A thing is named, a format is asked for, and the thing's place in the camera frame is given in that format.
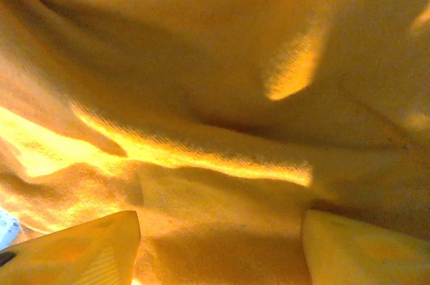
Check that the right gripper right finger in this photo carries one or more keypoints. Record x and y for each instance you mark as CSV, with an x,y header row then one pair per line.
x,y
366,258

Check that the yellow t-shirt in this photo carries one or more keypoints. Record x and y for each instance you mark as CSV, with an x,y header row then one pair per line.
x,y
215,80

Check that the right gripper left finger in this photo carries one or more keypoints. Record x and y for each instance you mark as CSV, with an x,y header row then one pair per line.
x,y
74,258

